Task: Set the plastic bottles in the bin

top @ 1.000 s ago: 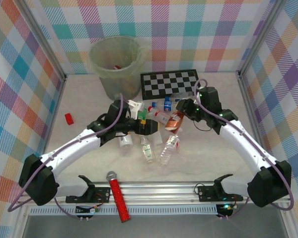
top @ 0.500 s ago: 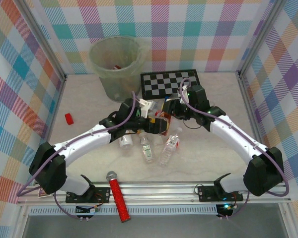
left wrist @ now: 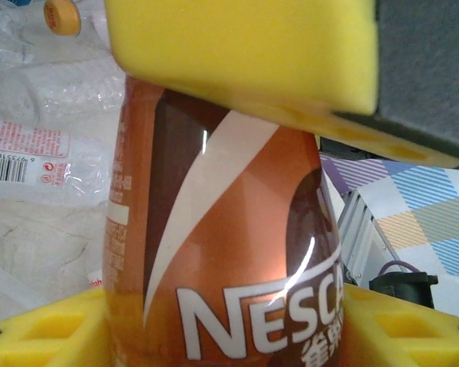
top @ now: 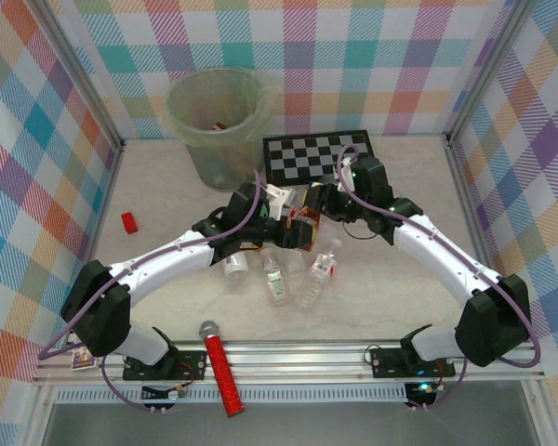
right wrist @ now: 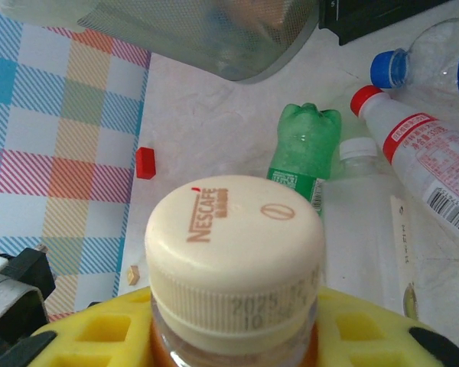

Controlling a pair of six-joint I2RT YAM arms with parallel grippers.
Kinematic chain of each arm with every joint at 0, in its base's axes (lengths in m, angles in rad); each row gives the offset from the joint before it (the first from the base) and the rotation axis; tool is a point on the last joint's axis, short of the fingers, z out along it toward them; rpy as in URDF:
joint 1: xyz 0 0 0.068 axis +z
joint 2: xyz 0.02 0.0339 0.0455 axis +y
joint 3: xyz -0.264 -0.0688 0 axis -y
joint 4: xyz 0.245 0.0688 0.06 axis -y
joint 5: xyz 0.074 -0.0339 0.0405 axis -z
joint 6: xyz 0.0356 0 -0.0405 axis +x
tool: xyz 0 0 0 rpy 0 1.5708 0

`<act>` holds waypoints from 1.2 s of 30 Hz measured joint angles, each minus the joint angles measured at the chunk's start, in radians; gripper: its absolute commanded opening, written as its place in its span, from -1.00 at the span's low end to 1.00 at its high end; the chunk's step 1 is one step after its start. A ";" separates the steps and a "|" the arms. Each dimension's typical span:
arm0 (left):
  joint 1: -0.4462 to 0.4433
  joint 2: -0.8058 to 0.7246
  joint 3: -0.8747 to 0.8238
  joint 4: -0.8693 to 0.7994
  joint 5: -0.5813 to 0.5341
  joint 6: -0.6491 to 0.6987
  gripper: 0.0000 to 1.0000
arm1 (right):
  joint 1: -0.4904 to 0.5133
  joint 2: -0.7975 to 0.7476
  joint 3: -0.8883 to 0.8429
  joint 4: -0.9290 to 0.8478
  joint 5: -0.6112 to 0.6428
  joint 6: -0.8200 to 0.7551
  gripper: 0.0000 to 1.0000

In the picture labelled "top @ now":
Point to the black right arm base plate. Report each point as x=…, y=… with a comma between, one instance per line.
x=390, y=364

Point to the clear water bottle white cap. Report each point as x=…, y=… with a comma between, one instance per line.
x=318, y=274

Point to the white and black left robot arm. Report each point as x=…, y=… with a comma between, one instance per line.
x=167, y=255

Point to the black and grey chessboard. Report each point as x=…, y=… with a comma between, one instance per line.
x=307, y=153

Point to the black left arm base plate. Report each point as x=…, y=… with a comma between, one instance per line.
x=190, y=364

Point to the translucent green trash bin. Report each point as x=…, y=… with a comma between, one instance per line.
x=214, y=158

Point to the clear bottle red cola label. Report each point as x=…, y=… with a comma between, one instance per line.
x=221, y=126

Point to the aluminium mounting rail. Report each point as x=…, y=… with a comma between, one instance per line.
x=297, y=360

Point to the small red block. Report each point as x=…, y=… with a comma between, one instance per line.
x=130, y=223

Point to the small card on rail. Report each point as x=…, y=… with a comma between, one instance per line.
x=83, y=360

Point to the red glitter microphone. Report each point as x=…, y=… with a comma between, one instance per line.
x=221, y=367

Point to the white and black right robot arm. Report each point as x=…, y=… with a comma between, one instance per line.
x=442, y=260

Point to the aluminium side rail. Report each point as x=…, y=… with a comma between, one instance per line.
x=467, y=195

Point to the orange tea bottle red label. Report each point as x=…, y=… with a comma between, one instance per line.
x=312, y=227

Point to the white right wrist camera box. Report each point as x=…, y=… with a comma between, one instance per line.
x=346, y=161

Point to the small clear bottle green label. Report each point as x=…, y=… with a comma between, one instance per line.
x=275, y=283

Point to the aluminium frame post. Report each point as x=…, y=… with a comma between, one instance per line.
x=490, y=69
x=86, y=79

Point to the white bottle orange V label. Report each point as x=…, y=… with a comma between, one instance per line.
x=235, y=268

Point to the translucent plastic bin liner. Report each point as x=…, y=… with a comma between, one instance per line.
x=269, y=100

